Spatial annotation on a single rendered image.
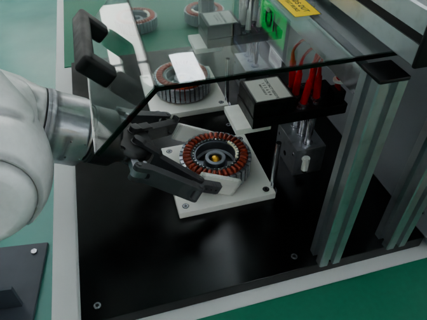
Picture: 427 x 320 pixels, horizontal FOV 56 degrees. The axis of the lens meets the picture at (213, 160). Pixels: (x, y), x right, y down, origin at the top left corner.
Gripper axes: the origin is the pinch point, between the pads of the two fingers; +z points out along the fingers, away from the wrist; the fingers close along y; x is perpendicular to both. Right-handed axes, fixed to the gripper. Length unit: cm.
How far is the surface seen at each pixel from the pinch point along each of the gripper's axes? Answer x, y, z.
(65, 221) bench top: -16.8, -0.2, -18.0
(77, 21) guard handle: 14.7, 2.2, -26.0
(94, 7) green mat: -10, -81, -6
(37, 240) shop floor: -94, -62, -1
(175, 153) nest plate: -4.2, -5.7, -3.0
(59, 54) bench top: -16, -55, -16
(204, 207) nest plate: -3.8, 7.1, -2.3
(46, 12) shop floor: -88, -278, 9
